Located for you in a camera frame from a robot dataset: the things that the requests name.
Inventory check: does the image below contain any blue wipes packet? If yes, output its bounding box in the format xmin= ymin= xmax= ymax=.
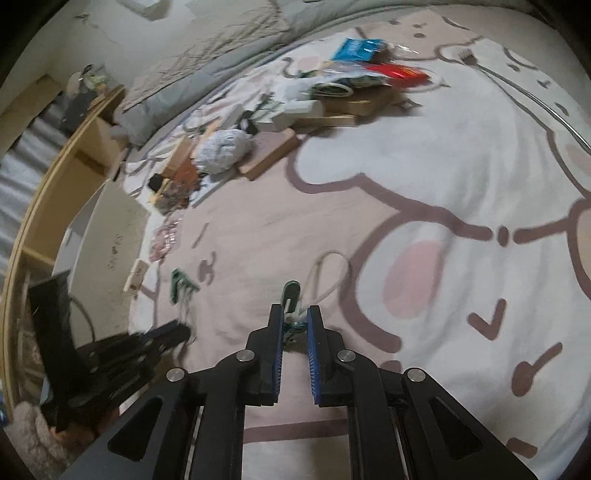
xmin=332 ymin=38 xmax=387 ymax=62

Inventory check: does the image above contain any red snack packet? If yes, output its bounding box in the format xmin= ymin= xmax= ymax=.
xmin=365 ymin=63 xmax=430 ymax=86

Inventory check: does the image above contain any cartoon bear blanket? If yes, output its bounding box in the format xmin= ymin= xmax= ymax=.
xmin=124 ymin=6 xmax=590 ymax=479

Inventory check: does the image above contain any wooden bedside shelf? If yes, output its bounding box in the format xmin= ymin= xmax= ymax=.
xmin=1 ymin=85 xmax=125 ymax=411

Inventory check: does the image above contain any black bag on shelf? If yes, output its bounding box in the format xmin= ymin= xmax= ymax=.
xmin=60 ymin=90 xmax=98 ymax=135

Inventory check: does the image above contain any metal back scratcher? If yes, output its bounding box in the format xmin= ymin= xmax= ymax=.
xmin=457 ymin=48 xmax=591 ymax=156

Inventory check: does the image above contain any black small cube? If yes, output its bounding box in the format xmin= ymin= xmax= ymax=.
xmin=147 ymin=173 xmax=165 ymax=192

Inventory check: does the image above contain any white shoe box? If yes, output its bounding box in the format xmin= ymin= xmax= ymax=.
xmin=53 ymin=180 xmax=149 ymax=347

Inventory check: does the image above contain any small cream carton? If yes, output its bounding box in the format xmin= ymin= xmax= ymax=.
xmin=123 ymin=258 xmax=149 ymax=294

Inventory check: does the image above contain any person's left hand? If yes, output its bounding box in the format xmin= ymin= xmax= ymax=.
xmin=4 ymin=399 xmax=122 ymax=480

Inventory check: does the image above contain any grey curtain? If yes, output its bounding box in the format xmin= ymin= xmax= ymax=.
xmin=0 ymin=98 xmax=70 ymax=278

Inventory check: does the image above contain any white crochet yarn ball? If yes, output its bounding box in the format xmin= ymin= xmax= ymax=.
xmin=193 ymin=129 xmax=252 ymax=175

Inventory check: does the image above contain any brown leather pouch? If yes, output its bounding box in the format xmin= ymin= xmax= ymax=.
xmin=172 ymin=158 xmax=200 ymax=195

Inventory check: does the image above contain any green clothes peg with loop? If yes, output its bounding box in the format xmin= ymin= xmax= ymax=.
xmin=280 ymin=250 xmax=351 ymax=347

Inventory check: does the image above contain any white cap on shelf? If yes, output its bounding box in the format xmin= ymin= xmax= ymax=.
xmin=65 ymin=71 xmax=93 ymax=99

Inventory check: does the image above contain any pink beads bag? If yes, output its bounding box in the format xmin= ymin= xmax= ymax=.
xmin=148 ymin=220 xmax=180 ymax=262

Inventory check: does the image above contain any pink wooden block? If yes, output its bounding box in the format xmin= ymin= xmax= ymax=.
xmin=238 ymin=128 xmax=300 ymax=181

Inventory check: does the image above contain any grey folded duvet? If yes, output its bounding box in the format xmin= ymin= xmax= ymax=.
xmin=110 ymin=0 xmax=509 ymax=146

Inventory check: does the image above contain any beige wooden box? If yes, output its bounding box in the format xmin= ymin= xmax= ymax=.
xmin=160 ymin=136 xmax=193 ymax=178

